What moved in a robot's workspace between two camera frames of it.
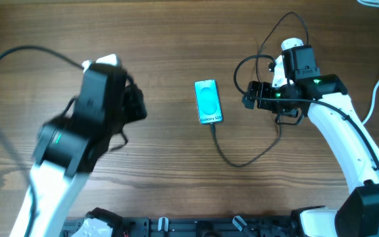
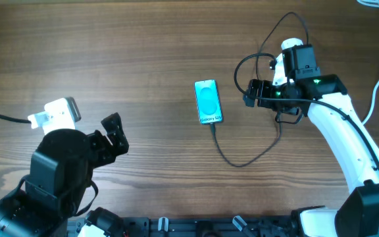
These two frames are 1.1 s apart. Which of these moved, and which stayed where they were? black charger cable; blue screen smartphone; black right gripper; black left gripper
Moved: black left gripper
Stayed: black charger cable; blue screen smartphone; black right gripper
